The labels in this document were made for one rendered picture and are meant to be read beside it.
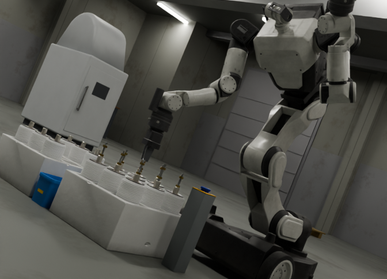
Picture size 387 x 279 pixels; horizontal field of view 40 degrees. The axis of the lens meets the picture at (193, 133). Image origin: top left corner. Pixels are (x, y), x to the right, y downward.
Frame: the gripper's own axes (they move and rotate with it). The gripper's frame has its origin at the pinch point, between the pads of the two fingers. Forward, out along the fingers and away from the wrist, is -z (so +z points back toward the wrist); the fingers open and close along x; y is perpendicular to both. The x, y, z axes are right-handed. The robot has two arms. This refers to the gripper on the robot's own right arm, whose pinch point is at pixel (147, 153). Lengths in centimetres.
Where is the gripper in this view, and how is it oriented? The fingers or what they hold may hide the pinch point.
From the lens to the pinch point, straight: 217.7
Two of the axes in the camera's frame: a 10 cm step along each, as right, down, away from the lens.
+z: 3.8, -9.2, 0.4
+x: -3.2, -0.9, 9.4
